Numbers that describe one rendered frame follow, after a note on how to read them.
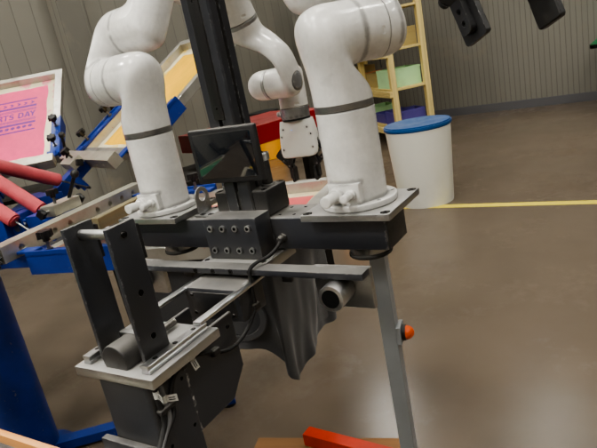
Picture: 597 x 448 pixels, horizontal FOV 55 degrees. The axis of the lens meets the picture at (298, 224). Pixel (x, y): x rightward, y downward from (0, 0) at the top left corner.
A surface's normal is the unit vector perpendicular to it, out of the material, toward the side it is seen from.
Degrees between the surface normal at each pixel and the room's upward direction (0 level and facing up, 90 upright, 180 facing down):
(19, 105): 32
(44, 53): 90
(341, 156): 90
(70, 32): 90
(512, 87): 90
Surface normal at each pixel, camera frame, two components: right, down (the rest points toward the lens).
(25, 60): 0.85, -0.01
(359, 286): -0.50, 0.34
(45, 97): -0.07, -0.67
